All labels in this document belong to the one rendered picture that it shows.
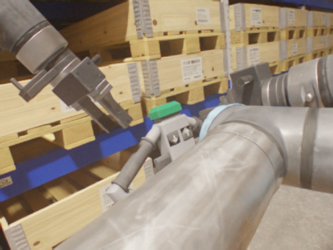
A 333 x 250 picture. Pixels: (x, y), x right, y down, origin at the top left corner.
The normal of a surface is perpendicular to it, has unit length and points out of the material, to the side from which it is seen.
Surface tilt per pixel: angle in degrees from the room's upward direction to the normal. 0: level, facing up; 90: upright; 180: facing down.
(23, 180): 90
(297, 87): 73
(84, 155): 90
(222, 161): 24
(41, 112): 90
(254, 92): 90
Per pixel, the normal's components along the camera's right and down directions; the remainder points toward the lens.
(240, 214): 0.66, -0.36
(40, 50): 0.31, 0.24
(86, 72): 0.63, -0.14
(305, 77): -0.76, -0.30
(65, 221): 0.69, 0.12
